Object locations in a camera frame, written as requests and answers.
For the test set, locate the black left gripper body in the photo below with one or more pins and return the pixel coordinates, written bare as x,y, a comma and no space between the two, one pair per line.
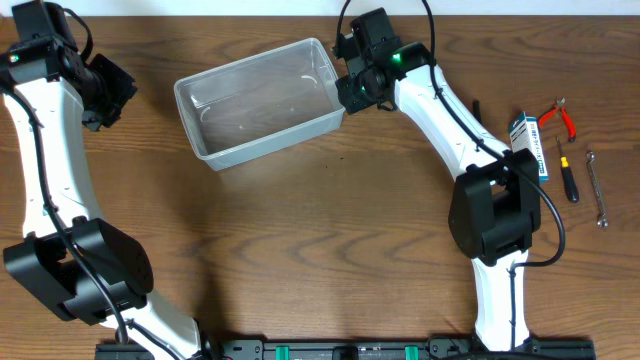
104,91

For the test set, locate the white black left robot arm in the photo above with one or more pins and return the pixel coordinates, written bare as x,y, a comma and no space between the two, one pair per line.
70,258

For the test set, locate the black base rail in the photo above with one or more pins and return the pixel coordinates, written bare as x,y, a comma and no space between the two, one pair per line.
437,347

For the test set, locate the clear plastic container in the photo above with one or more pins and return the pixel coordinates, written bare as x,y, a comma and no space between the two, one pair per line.
261,104

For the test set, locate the red handled pliers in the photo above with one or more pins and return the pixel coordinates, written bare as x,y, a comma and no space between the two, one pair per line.
559,108

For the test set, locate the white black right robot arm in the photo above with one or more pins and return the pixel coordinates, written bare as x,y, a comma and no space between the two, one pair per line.
493,212

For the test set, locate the black yellow screwdriver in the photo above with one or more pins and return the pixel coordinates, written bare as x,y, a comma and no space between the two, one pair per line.
570,187

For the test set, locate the white blue cardboard box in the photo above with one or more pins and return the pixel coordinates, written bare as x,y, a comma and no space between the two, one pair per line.
524,133

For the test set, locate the silver wrench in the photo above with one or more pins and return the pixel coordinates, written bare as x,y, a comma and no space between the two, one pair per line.
602,220

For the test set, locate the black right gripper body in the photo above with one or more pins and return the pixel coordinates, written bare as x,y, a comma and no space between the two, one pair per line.
356,91

